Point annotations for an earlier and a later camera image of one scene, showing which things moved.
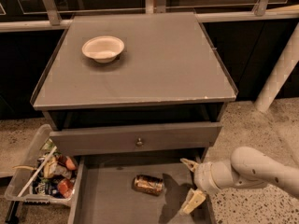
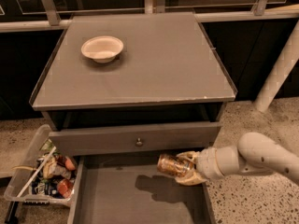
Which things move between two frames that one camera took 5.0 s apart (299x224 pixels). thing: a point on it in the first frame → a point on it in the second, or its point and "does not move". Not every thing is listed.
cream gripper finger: (192, 164) → (192, 156)
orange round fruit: (70, 164) does not move
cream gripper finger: (194, 199) → (191, 179)
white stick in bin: (21, 191) does not move
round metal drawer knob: (139, 143) does not move
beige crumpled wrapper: (53, 168) does not move
